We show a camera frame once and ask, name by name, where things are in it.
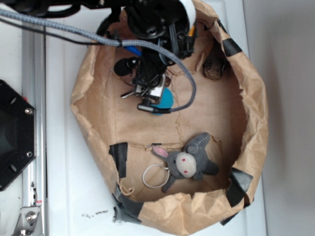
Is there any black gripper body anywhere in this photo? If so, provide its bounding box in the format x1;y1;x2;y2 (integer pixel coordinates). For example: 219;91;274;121
114;48;167;87

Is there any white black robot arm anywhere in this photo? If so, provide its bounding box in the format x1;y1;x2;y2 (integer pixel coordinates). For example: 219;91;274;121
0;0;196;99

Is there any blue foam ball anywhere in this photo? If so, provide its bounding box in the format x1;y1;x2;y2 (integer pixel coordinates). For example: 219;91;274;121
152;88;174;109

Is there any brown rock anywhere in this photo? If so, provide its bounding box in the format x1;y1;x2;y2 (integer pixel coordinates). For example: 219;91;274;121
203;57;226;81

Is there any grey plush bunny toy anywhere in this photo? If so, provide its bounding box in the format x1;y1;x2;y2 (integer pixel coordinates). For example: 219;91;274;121
152;132;219;193

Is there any brown paper bag tray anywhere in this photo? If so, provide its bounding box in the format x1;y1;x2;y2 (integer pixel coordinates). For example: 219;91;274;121
71;0;268;236

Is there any white plastic lid board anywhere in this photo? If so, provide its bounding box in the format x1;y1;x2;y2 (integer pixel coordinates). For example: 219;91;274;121
46;0;266;236

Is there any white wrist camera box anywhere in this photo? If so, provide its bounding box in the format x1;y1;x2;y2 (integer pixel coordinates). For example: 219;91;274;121
134;75;169;114

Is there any grey braided cable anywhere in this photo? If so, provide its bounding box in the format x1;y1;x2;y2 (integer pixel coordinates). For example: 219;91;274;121
0;7;197;114

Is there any black octagonal mount plate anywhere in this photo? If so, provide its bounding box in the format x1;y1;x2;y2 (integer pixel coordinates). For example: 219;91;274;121
0;80;35;191

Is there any aluminium rail frame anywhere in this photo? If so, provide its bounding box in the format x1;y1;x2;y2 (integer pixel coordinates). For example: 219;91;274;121
13;23;48;236

